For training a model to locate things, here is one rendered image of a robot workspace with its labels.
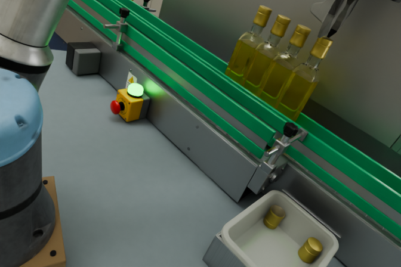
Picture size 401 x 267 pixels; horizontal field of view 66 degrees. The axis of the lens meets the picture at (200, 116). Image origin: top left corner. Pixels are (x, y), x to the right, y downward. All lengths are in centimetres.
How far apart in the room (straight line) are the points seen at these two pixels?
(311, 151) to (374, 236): 21
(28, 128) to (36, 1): 17
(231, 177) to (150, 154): 22
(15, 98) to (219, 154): 50
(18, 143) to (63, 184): 34
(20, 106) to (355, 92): 74
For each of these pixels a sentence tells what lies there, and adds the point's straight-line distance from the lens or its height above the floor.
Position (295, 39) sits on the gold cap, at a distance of 77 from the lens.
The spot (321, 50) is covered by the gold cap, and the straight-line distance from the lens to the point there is 75.
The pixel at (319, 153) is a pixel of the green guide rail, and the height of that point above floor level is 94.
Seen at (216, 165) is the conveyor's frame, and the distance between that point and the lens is 79.
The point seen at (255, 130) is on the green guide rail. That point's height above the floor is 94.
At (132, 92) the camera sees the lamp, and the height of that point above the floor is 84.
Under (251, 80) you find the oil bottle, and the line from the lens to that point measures 82.
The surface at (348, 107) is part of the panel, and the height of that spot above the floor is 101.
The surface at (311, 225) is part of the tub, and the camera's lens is 74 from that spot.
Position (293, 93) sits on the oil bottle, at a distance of 77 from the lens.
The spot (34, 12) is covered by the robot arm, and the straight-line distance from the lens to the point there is 47.
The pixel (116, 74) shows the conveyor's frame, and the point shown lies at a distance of 104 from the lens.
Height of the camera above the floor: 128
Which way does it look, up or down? 30 degrees down
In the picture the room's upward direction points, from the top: 21 degrees clockwise
